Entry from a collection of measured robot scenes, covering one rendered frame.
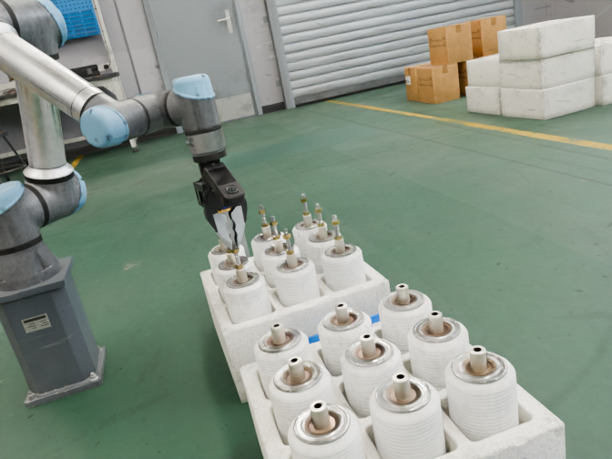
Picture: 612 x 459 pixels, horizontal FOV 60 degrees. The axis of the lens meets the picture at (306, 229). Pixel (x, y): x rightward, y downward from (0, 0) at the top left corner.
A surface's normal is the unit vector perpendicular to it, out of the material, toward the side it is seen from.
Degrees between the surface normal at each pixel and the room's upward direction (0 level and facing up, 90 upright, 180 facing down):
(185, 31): 90
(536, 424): 0
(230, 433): 0
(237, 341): 90
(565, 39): 90
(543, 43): 90
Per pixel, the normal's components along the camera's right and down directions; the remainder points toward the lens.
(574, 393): -0.18, -0.93
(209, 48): 0.28, 0.27
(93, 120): -0.44, 0.39
